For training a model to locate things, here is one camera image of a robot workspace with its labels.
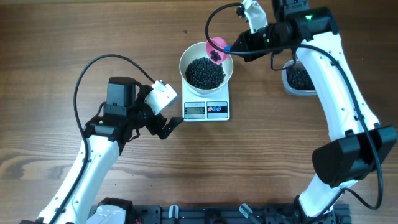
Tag clear plastic bean container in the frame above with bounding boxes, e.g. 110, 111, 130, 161
282, 60, 317, 96

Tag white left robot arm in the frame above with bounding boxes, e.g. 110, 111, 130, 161
35, 77, 183, 224

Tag black beans in container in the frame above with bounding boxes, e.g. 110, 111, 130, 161
286, 67, 315, 90

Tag pink scoop blue handle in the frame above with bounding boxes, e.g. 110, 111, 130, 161
206, 37, 233, 65

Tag black beans in bowl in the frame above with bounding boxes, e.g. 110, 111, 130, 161
185, 57, 226, 90

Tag cream white bowl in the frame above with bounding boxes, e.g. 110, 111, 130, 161
179, 42, 234, 95

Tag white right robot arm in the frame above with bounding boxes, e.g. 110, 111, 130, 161
230, 1, 397, 223

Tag white digital kitchen scale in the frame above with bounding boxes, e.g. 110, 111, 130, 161
182, 81, 230, 122

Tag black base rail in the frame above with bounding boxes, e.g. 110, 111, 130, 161
88, 197, 352, 224

